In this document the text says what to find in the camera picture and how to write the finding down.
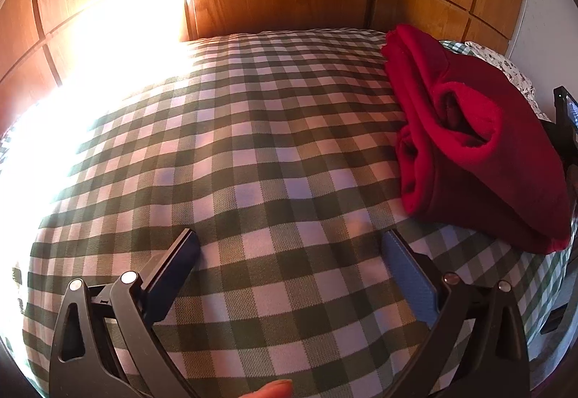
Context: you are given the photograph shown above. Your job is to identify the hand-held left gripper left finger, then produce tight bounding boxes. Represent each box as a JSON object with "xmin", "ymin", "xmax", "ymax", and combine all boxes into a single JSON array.
[{"xmin": 49, "ymin": 226, "xmax": 202, "ymax": 398}]

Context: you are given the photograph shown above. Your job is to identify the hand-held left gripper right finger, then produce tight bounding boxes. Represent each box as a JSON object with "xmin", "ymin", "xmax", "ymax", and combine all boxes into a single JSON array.
[{"xmin": 381, "ymin": 229, "xmax": 530, "ymax": 398}]

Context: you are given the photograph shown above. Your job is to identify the red pants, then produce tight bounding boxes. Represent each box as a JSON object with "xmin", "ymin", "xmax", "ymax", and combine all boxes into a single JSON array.
[{"xmin": 380, "ymin": 23, "xmax": 573, "ymax": 254}]

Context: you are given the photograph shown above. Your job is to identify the floral bed sheet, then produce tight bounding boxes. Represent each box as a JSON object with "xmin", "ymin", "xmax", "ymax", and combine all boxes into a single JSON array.
[{"xmin": 465, "ymin": 40, "xmax": 554, "ymax": 121}]

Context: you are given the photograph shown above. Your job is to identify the green checked blanket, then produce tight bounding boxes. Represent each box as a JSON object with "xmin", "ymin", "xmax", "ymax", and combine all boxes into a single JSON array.
[{"xmin": 0, "ymin": 29, "xmax": 570, "ymax": 398}]

